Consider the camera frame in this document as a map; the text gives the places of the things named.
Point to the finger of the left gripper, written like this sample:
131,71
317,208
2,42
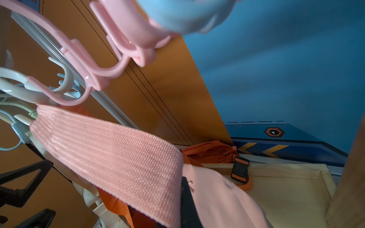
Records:
43,219
19,185

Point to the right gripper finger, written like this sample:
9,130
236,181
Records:
189,215

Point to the pink bag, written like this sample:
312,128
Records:
143,170

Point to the beige crescent bag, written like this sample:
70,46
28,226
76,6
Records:
87,190

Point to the light blue hook leftmost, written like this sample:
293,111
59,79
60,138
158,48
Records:
18,128

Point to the dark orange waist bag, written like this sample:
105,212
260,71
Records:
216,152

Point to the wooden clothes rack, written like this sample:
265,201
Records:
305,195

